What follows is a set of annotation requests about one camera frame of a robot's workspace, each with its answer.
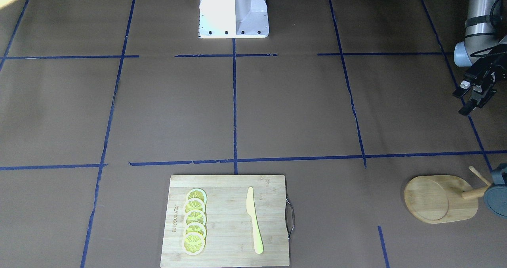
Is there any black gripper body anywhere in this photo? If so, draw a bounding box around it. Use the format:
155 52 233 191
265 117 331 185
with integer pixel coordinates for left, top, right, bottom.
463 55 506 92

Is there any blue ceramic mug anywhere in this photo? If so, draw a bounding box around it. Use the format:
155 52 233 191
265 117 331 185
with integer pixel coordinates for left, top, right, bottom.
484 163 507 219

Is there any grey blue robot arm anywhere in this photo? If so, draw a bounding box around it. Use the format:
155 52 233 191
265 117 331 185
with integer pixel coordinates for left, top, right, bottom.
453 0 507 116

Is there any wooden mug rack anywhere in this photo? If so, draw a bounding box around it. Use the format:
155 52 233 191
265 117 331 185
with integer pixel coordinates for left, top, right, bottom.
403 166 492 224

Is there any yellow plastic knife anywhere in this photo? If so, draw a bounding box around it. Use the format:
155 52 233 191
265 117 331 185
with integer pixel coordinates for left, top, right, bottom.
246 186 264 254

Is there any bamboo cutting board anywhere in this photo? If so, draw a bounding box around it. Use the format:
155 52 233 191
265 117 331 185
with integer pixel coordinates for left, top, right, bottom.
160 175 290 268

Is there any lemon slice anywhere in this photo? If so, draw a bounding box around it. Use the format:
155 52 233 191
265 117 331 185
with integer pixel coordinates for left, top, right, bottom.
182 232 206 256
185 222 208 238
186 188 208 204
183 209 207 225
184 198 206 213

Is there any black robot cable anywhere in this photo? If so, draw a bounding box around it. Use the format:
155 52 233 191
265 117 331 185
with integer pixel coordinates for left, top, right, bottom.
469 0 507 58

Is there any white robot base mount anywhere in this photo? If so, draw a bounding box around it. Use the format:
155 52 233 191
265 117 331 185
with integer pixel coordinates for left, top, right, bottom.
198 0 270 39

